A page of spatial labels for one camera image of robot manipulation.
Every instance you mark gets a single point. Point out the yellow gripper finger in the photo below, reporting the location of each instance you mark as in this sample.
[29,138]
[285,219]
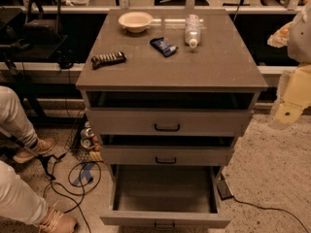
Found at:
[284,115]

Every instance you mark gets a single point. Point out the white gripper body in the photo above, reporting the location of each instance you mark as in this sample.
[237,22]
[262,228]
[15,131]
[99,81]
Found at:
[300,41]

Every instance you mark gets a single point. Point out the grey bottom drawer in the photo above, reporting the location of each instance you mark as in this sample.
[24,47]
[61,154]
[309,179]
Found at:
[164,197]

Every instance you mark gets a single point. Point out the grey drawer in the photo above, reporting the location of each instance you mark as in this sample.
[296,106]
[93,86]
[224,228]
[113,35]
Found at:
[167,150]
[167,113]
[164,197]

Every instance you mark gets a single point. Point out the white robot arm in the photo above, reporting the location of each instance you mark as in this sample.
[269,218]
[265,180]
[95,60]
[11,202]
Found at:
[296,37]

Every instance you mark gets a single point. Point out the grey drawer cabinet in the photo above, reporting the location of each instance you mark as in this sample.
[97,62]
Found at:
[220,64]

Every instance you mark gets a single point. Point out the grey middle drawer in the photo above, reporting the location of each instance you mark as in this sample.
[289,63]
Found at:
[167,150]

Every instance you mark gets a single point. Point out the grey top drawer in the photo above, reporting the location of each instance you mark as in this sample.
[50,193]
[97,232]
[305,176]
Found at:
[167,113]

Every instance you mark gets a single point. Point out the clear plastic water bottle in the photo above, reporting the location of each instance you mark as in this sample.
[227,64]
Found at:
[192,31]

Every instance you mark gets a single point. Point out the blue snack packet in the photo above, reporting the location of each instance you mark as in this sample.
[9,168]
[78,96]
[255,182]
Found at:
[164,47]

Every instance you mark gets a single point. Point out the white bowl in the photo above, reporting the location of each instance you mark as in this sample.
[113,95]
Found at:
[135,22]

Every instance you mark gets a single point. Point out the dark striped snack bar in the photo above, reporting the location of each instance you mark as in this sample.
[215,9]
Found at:
[107,59]

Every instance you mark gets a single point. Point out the tan upper shoe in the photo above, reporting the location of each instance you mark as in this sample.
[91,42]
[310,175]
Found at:
[42,146]

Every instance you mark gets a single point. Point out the tan shoe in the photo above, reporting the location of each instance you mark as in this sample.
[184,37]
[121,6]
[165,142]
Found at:
[42,146]
[57,222]

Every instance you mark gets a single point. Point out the tan lower shoe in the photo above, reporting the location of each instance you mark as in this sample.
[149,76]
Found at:
[57,222]

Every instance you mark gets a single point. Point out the black bag on shelf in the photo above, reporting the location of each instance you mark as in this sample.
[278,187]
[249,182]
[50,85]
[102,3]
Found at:
[42,30]

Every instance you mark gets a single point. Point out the person's upper leg beige trousers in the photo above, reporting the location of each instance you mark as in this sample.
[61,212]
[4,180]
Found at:
[13,118]

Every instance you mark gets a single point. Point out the person's leg beige trousers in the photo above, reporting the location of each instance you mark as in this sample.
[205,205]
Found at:
[13,118]
[18,201]

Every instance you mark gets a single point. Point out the person's lower leg beige trousers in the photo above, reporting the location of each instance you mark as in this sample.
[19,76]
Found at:
[18,201]

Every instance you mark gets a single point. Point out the wire basket with cans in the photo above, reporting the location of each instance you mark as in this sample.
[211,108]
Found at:
[81,142]

